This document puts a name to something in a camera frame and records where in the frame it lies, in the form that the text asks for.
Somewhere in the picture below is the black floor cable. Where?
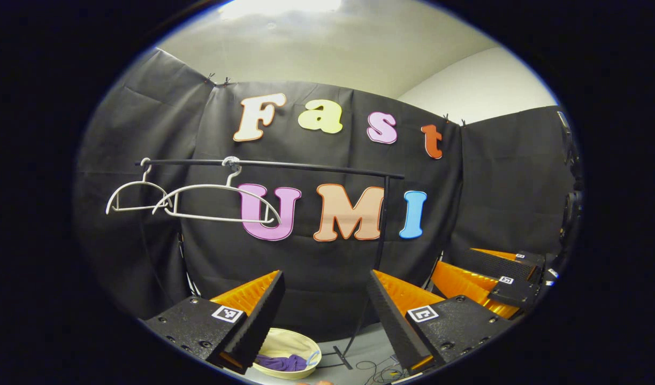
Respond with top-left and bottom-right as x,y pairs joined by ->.
354,359 -> 406,383

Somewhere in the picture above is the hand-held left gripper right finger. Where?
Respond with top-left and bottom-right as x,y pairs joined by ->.
366,269 -> 514,378

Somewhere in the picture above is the ceiling light panel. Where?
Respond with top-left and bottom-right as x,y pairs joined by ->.
219,0 -> 343,21

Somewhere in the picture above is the white plastic hanger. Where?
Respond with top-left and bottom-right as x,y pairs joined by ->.
106,158 -> 174,215
153,156 -> 283,225

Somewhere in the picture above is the purple shirt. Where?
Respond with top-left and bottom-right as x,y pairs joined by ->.
255,353 -> 309,373

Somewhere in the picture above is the black metal clothes rack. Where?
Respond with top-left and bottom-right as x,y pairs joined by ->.
135,158 -> 406,371

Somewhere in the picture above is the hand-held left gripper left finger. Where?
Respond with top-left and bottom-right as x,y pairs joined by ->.
144,270 -> 286,375

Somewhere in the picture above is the cream laundry hamper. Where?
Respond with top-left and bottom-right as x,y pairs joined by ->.
251,328 -> 323,380

